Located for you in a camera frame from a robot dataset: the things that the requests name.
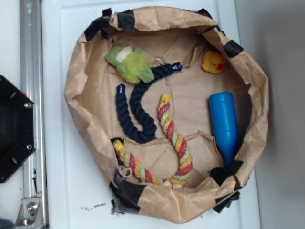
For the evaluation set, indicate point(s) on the green plush animal toy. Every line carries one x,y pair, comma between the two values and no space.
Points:
130,63

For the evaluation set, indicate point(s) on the brown paper bag basket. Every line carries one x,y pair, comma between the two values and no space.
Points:
168,35

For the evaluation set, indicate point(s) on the blue plastic bottle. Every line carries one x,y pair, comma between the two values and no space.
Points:
224,123

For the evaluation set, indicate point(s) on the yellow rubber duck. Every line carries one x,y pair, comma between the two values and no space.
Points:
213,62

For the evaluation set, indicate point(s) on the white tray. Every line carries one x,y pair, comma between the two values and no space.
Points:
78,195

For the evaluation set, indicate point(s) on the navy blue rope toy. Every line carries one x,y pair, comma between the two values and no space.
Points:
148,126

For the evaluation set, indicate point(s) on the multicolour braided rope toy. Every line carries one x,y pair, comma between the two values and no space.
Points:
179,143

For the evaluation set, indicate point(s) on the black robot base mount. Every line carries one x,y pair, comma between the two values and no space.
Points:
16,129

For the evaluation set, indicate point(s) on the aluminium extrusion rail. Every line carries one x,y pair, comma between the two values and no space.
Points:
34,168

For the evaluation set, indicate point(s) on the metal corner bracket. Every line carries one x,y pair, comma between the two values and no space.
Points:
30,215

